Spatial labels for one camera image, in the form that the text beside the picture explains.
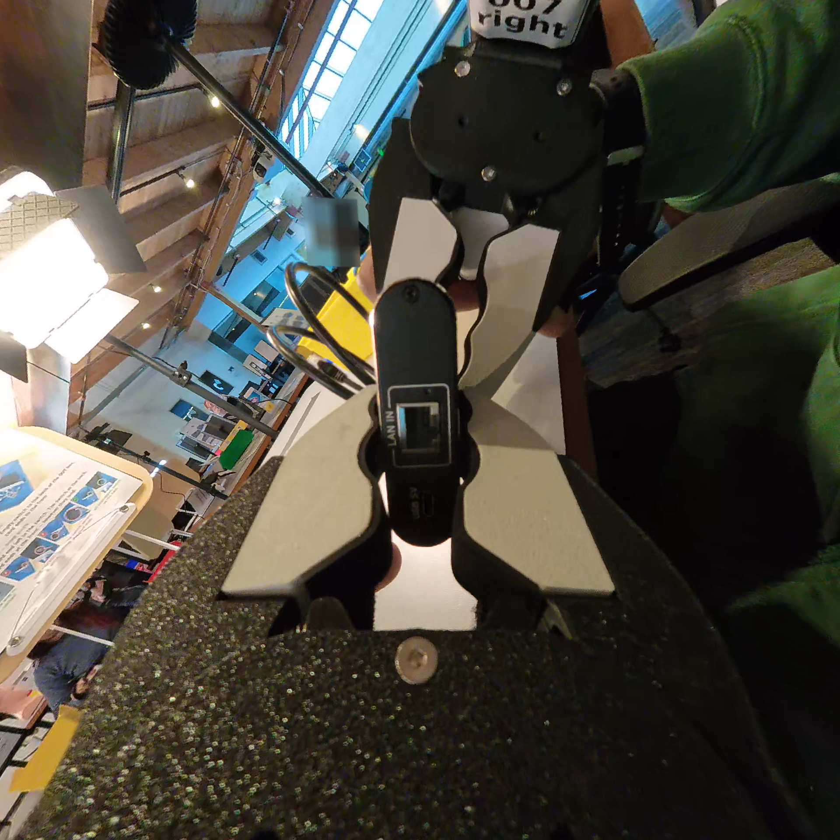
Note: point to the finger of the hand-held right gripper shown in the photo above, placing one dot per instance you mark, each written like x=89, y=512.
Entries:
x=420, y=243
x=512, y=295

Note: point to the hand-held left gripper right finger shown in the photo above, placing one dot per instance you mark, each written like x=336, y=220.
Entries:
x=531, y=518

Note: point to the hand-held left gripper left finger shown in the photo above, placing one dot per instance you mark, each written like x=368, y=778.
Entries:
x=308, y=512

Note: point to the yellow plastic bin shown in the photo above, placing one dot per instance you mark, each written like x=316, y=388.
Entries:
x=338, y=315

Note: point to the black ethernet adapter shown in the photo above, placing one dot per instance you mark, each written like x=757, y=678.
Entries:
x=417, y=407

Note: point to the person's right forearm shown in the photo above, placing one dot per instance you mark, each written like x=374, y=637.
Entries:
x=741, y=98

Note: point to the small green bin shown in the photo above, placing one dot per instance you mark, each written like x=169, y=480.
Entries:
x=236, y=449

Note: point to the grey office chair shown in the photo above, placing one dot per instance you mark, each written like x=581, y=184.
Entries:
x=722, y=243

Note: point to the instruction sheet stand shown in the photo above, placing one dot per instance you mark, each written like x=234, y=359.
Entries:
x=52, y=525

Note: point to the black round disc on pole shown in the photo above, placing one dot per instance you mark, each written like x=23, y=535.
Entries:
x=148, y=39

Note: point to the studio light panel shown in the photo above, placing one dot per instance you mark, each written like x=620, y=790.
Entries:
x=46, y=262

